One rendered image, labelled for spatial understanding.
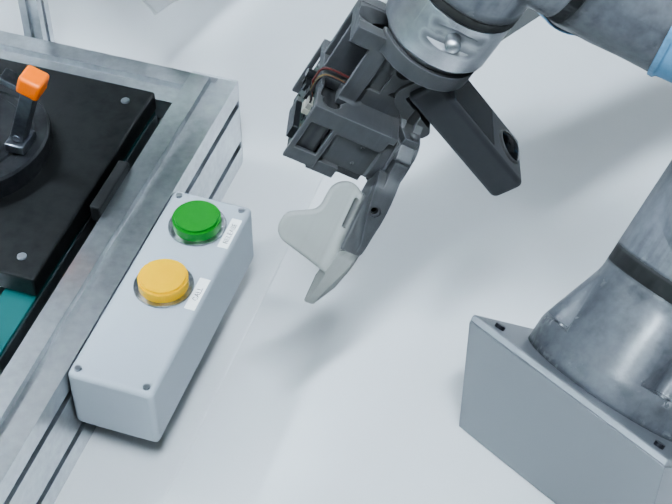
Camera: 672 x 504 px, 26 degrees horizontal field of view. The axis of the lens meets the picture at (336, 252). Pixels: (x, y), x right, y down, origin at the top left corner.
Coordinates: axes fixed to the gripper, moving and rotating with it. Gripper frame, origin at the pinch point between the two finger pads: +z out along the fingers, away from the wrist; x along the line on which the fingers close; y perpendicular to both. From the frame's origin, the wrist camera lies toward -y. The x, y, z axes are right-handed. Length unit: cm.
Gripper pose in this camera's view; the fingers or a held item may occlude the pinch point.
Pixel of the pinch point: (324, 232)
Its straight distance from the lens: 108.9
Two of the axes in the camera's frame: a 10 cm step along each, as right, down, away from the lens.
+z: -4.5, 5.9, 6.7
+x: -0.8, 7.3, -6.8
